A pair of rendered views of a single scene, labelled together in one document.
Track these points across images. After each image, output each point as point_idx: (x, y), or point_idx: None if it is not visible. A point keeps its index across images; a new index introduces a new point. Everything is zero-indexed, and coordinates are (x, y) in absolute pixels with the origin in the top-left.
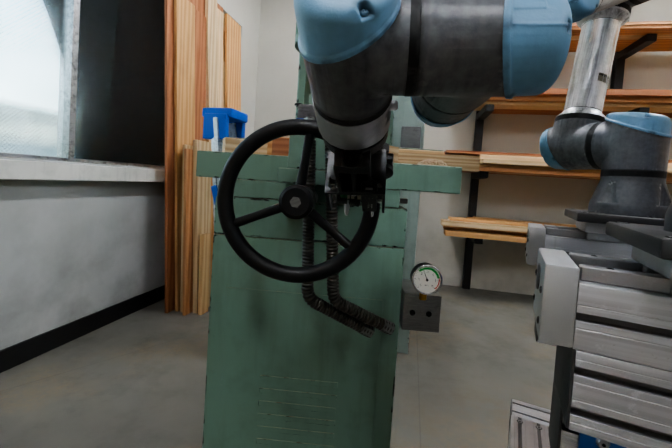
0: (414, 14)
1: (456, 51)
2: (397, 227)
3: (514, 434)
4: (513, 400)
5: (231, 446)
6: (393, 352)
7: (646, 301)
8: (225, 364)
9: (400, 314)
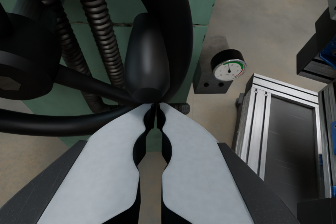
0: None
1: None
2: (204, 2)
3: (251, 102)
4: (255, 74)
5: (78, 137)
6: (185, 97)
7: None
8: (49, 112)
9: (194, 79)
